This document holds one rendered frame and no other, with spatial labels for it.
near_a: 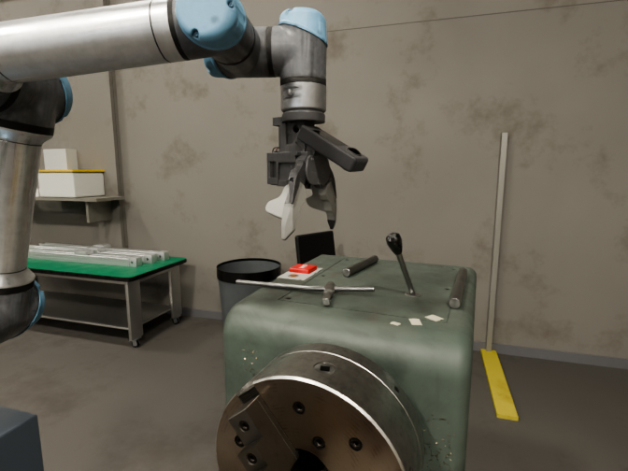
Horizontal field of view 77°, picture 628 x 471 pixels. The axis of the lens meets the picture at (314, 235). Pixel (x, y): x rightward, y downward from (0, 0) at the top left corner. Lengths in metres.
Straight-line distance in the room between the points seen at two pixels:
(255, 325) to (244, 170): 3.18
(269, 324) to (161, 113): 3.80
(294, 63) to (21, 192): 0.52
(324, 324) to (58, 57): 0.57
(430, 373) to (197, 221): 3.69
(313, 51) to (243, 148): 3.29
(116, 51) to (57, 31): 0.07
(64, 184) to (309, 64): 4.10
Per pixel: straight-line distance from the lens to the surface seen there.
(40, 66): 0.66
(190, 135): 4.23
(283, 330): 0.77
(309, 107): 0.64
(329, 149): 0.62
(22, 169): 0.85
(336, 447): 0.62
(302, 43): 0.66
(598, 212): 3.70
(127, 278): 3.60
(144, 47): 0.59
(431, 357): 0.70
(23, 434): 0.91
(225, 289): 3.41
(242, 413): 0.62
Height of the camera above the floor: 1.53
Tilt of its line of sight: 9 degrees down
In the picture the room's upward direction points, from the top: straight up
